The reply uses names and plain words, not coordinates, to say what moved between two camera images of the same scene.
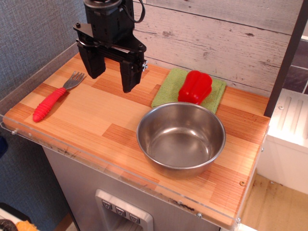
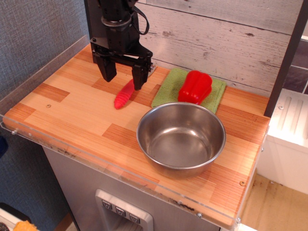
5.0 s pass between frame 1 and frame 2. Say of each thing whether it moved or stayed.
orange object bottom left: stayed
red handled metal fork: moved
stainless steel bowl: stayed
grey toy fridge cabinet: stayed
